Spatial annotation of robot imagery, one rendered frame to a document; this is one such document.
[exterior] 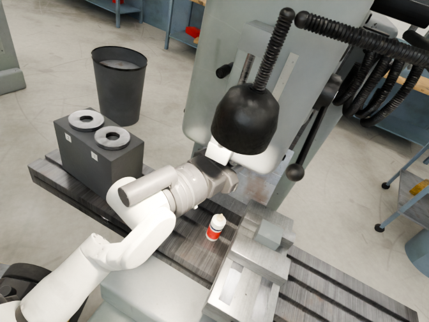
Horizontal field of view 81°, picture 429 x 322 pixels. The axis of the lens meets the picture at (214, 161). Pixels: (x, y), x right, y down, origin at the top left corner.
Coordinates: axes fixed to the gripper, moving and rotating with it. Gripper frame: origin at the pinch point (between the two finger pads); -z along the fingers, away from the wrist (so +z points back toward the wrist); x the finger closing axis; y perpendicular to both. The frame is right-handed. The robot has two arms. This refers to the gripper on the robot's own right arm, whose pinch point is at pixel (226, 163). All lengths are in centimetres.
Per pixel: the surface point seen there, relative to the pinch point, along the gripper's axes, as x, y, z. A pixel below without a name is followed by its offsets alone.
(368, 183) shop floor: -46, 121, -257
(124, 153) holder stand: 22.8, 9.1, 12.4
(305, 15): -10.7, -34.7, 17.0
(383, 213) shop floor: -72, 122, -223
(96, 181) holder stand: 27.6, 21.4, 17.9
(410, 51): -18.5, -34.5, 11.1
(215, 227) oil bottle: -4.6, 20.7, 0.9
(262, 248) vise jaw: -17.4, 16.7, -1.9
